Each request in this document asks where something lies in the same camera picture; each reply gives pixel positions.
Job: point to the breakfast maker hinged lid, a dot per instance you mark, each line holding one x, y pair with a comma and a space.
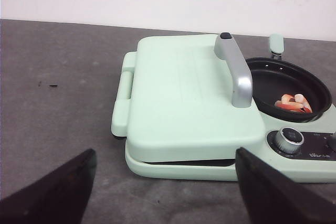
174, 103

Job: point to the black frying pan green handle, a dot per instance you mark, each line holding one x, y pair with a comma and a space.
274, 77

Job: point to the silver left control knob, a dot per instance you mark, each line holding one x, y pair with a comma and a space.
289, 140

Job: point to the pink shrimp pieces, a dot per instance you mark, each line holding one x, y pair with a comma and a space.
294, 103

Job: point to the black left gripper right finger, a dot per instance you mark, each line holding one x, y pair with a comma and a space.
271, 197

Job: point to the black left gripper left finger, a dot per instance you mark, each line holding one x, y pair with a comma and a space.
59, 197

